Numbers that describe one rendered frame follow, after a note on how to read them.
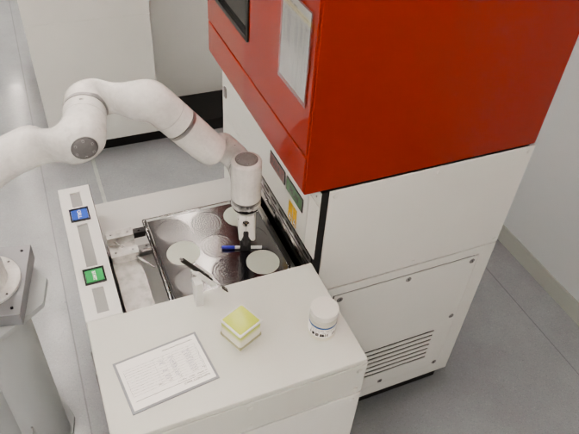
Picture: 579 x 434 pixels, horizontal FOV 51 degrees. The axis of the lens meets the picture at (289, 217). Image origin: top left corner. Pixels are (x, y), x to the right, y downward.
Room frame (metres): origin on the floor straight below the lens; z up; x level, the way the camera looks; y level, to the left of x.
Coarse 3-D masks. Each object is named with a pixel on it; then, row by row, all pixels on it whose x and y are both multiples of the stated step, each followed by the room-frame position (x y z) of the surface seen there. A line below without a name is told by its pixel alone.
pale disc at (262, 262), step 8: (248, 256) 1.26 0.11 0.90; (256, 256) 1.26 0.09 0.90; (264, 256) 1.26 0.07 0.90; (272, 256) 1.26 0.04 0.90; (248, 264) 1.22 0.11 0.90; (256, 264) 1.22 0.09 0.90; (264, 264) 1.23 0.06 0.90; (272, 264) 1.23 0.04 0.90; (256, 272) 1.19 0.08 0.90; (264, 272) 1.19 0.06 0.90
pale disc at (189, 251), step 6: (174, 246) 1.27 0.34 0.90; (180, 246) 1.27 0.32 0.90; (186, 246) 1.27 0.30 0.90; (192, 246) 1.27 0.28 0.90; (168, 252) 1.24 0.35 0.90; (174, 252) 1.24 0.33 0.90; (180, 252) 1.25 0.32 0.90; (186, 252) 1.25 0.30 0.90; (192, 252) 1.25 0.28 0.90; (198, 252) 1.25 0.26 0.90; (168, 258) 1.22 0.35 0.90; (174, 258) 1.22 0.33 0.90; (186, 258) 1.22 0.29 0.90; (192, 258) 1.23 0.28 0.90; (180, 264) 1.20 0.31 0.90
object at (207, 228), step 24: (192, 216) 1.41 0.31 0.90; (216, 216) 1.42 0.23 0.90; (168, 240) 1.29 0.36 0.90; (192, 240) 1.30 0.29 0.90; (216, 240) 1.31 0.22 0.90; (264, 240) 1.33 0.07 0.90; (168, 264) 1.19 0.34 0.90; (216, 264) 1.21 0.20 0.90; (240, 264) 1.22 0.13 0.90; (192, 288) 1.11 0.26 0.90
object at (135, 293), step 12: (120, 264) 1.20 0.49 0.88; (132, 264) 1.20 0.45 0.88; (120, 276) 1.15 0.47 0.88; (132, 276) 1.15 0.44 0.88; (144, 276) 1.16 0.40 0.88; (120, 288) 1.11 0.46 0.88; (132, 288) 1.11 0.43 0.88; (144, 288) 1.11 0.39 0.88; (132, 300) 1.07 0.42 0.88; (144, 300) 1.07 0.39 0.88
